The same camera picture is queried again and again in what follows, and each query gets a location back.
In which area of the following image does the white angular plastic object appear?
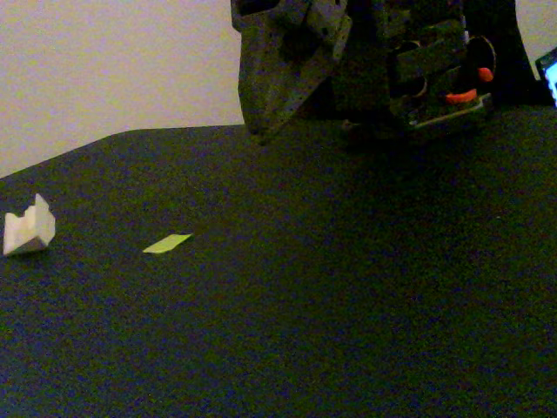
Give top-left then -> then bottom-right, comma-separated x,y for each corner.
3,193 -> 57,257

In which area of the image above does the dark blue desk mat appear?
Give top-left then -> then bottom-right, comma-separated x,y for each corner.
0,104 -> 557,418

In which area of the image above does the small green marker strip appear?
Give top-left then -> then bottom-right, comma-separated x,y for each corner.
142,233 -> 193,255

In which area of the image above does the black office chair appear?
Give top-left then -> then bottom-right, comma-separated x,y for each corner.
491,0 -> 550,106

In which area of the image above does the lit laptop screen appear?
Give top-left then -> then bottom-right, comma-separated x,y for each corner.
534,46 -> 557,109

